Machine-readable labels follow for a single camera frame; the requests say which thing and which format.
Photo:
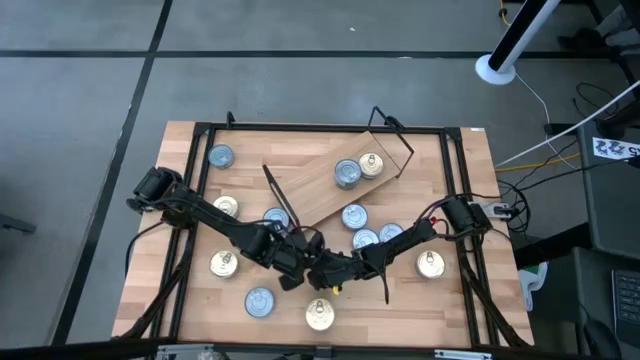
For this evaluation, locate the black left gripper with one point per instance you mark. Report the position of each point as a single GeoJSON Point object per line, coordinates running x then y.
{"type": "Point", "coordinates": [292, 260]}

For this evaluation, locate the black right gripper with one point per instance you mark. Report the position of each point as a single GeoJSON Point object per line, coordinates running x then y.
{"type": "Point", "coordinates": [335, 270]}

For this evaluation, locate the silver-lid red-label can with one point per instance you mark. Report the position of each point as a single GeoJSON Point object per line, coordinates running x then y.
{"type": "Point", "coordinates": [365, 237]}
{"type": "Point", "coordinates": [354, 216]}

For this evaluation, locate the gold-lid Wild Planet can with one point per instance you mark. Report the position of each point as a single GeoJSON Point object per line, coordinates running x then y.
{"type": "Point", "coordinates": [320, 314]}
{"type": "Point", "coordinates": [371, 165]}
{"type": "Point", "coordinates": [223, 264]}
{"type": "Point", "coordinates": [227, 204]}
{"type": "Point", "coordinates": [430, 264]}

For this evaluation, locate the silver-lid teal tuna can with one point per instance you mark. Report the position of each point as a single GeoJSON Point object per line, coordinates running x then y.
{"type": "Point", "coordinates": [274, 216]}
{"type": "Point", "coordinates": [221, 156]}

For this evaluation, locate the silver-lid blue-label can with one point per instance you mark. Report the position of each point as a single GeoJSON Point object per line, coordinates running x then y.
{"type": "Point", "coordinates": [259, 302]}
{"type": "Point", "coordinates": [390, 231]}

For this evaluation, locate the silver-lid green-label can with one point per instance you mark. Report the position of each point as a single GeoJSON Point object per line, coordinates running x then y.
{"type": "Point", "coordinates": [347, 171]}
{"type": "Point", "coordinates": [347, 188]}

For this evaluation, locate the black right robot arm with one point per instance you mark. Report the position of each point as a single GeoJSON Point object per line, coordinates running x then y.
{"type": "Point", "coordinates": [415, 235]}

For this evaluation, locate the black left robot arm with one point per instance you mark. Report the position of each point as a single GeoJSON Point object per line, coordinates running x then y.
{"type": "Point", "coordinates": [210, 215]}

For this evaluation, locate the silver hub box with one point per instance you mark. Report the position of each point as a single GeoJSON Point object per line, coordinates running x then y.
{"type": "Point", "coordinates": [495, 209]}

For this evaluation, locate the white green bag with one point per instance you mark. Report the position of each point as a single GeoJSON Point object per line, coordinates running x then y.
{"type": "Point", "coordinates": [531, 287]}

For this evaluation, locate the black desk foot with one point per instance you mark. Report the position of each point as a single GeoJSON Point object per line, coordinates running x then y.
{"type": "Point", "coordinates": [550, 245]}

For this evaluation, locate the white tower fan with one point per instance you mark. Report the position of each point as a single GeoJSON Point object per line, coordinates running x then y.
{"type": "Point", "coordinates": [495, 70]}

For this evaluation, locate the grey desk with keyboard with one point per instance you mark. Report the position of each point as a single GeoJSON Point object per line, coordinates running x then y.
{"type": "Point", "coordinates": [595, 300]}

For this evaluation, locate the black power strip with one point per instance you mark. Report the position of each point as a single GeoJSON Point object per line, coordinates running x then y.
{"type": "Point", "coordinates": [559, 129]}

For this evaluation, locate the black computer mouse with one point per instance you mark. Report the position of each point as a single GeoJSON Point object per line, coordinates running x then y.
{"type": "Point", "coordinates": [602, 342]}

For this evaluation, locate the grey furniture foot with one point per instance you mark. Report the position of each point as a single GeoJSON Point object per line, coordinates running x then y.
{"type": "Point", "coordinates": [17, 224]}

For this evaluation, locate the black keyboard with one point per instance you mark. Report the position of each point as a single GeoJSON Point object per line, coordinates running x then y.
{"type": "Point", "coordinates": [627, 300]}

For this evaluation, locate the white printed paper tag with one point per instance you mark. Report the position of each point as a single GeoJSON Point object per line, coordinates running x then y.
{"type": "Point", "coordinates": [615, 148]}

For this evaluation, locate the person's foot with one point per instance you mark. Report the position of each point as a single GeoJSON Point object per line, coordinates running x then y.
{"type": "Point", "coordinates": [580, 40]}

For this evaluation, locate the person's leg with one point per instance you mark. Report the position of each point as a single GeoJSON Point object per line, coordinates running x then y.
{"type": "Point", "coordinates": [622, 35]}

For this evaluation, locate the black table frame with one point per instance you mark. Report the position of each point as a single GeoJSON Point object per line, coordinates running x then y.
{"type": "Point", "coordinates": [300, 127]}

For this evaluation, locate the silver frame bracket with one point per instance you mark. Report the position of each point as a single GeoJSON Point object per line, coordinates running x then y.
{"type": "Point", "coordinates": [462, 355]}
{"type": "Point", "coordinates": [182, 352]}

